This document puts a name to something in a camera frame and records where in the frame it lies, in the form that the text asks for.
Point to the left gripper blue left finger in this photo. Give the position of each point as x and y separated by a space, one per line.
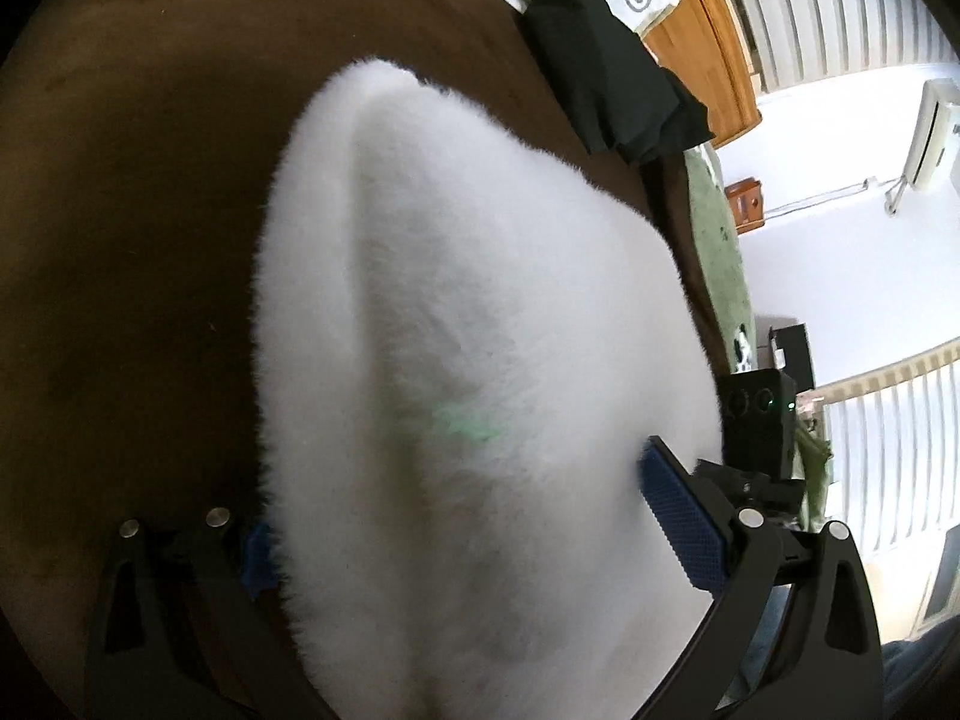
260 573

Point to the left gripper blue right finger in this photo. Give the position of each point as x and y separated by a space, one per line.
685 521

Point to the side window blinds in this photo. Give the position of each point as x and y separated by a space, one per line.
894 481

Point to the brown bed sheet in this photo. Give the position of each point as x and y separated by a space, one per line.
138 142

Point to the wooden chair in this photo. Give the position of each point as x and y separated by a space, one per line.
746 202

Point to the black garment pile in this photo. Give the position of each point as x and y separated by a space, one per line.
615 95

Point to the wooden headboard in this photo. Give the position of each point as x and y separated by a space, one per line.
702 42

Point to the white window blinds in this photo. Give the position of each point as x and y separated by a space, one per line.
795 42

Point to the wall air conditioner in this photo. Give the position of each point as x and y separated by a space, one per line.
935 141

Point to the white fuzzy cardigan black trim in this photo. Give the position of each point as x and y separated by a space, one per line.
462 346

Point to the green cow print blanket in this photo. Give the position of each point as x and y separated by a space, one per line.
717 244

